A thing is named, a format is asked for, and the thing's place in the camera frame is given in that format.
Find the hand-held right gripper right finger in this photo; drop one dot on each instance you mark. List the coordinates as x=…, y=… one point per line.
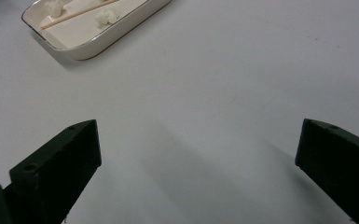
x=338, y=161

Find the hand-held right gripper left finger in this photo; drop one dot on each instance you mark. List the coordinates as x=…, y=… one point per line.
x=59, y=168

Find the white rectangular tray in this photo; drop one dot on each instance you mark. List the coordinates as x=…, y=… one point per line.
x=84, y=37

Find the white cotton ball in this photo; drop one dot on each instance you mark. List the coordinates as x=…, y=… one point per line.
x=107, y=16
x=55, y=7

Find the wooden stick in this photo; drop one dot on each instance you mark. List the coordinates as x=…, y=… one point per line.
x=74, y=14

